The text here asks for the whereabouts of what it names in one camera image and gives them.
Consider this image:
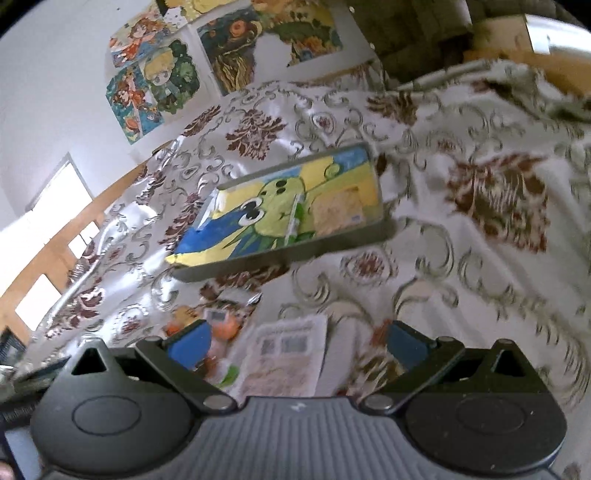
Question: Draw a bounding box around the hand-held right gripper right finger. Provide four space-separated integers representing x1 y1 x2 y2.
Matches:
362 319 537 414

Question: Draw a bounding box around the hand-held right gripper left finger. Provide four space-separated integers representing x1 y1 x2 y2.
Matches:
60 318 238 414

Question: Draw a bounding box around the white red-print snack packet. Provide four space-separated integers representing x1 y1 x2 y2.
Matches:
228 316 329 398

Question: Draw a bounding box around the grey shallow tray box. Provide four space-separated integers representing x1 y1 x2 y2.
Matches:
165 142 398 283

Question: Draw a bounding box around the floral satin bed cover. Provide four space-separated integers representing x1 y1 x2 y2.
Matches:
0 58 591 480

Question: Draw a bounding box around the cartoon drawing paper liner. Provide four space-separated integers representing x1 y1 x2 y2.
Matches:
166 150 382 268

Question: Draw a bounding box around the bright window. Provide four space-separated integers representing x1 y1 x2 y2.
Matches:
0 154 102 331

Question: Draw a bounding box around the orange-haired figure cartoon poster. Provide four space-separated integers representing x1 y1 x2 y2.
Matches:
105 65 163 145

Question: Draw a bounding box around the blond figure cartoon poster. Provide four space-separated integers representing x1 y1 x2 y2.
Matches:
142 39 202 117

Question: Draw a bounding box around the torn tree painting poster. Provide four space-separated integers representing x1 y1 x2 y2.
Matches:
196 0 345 96

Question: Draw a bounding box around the olive quilted jacket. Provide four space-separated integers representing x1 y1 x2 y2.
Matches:
348 0 491 85

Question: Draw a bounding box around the small orange cartoon poster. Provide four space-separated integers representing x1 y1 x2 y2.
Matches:
109 10 175 66

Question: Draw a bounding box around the wooden plank headboard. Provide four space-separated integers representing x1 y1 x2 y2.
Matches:
462 14 591 94

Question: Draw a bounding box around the yellow cartoon poster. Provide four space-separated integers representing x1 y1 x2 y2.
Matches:
157 0 259 22

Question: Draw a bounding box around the wooden bed frame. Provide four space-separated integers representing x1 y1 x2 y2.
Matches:
0 164 145 334

